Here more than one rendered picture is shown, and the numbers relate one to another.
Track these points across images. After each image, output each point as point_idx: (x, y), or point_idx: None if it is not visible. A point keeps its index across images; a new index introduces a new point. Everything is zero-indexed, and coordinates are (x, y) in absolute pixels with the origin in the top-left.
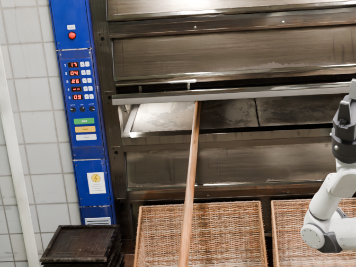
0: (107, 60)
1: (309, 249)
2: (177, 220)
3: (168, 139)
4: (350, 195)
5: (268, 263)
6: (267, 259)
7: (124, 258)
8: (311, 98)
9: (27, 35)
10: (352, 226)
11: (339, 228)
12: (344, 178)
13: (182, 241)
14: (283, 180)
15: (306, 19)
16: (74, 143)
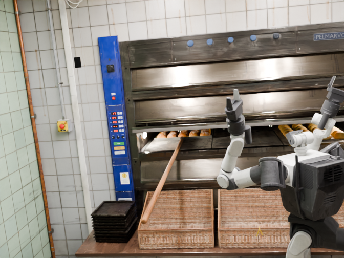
0: (131, 111)
1: (241, 219)
2: (167, 199)
3: (163, 154)
4: (238, 154)
5: (217, 224)
6: (217, 223)
7: (138, 222)
8: None
9: (91, 98)
10: (241, 173)
11: (235, 175)
12: (234, 143)
13: (156, 188)
14: None
15: (233, 89)
16: (113, 155)
